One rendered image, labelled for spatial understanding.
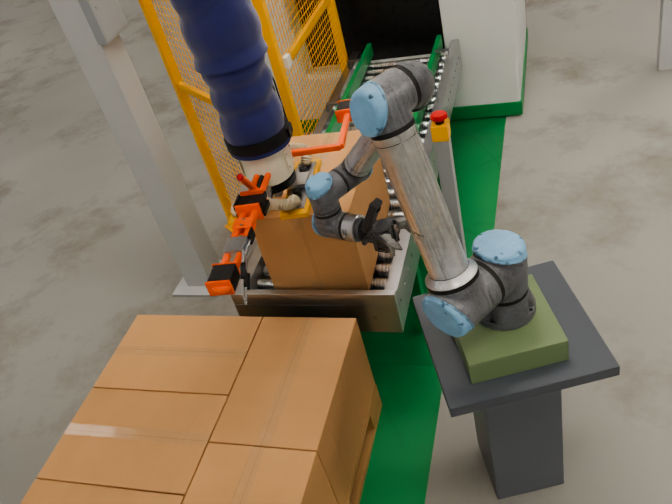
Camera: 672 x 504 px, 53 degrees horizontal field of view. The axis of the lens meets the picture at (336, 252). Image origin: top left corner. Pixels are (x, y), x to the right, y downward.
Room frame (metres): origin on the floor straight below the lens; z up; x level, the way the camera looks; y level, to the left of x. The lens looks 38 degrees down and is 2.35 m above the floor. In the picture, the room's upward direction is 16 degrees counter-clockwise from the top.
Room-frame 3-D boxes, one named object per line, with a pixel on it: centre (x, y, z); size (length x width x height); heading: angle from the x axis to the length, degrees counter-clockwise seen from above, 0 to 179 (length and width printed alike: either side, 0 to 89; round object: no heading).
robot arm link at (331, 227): (1.81, -0.02, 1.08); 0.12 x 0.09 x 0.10; 47
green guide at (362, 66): (3.56, -0.23, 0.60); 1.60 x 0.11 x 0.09; 156
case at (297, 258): (2.38, -0.01, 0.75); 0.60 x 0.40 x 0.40; 158
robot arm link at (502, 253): (1.44, -0.44, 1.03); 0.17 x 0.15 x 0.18; 122
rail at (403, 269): (2.99, -0.63, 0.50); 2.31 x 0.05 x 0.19; 156
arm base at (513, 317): (1.45, -0.45, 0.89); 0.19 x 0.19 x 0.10
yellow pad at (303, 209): (2.06, 0.05, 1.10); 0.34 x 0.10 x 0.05; 163
